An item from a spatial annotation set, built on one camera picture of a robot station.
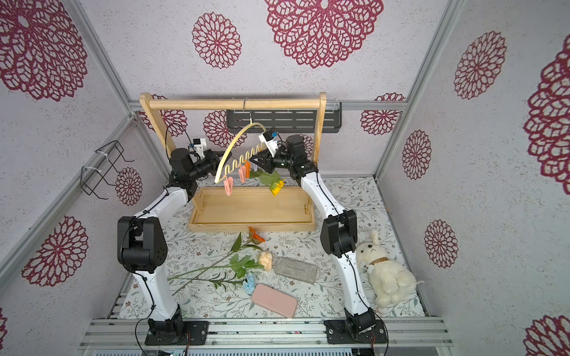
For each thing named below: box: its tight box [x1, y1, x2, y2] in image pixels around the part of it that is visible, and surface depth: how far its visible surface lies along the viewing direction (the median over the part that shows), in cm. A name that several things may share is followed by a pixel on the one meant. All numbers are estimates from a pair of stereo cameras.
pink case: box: [251, 283, 298, 319], surface depth 82 cm
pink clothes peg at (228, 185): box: [223, 176, 234, 197], surface depth 66 cm
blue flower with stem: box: [209, 272, 257, 296], surface depth 83 cm
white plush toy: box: [355, 229, 425, 307], surface depth 79 cm
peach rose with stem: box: [167, 251, 273, 282], surface depth 89 cm
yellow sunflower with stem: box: [249, 169, 287, 196], surface depth 87 cm
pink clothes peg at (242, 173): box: [238, 165, 246, 184], surface depth 74 cm
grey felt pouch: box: [273, 256, 318, 285], surface depth 87 cm
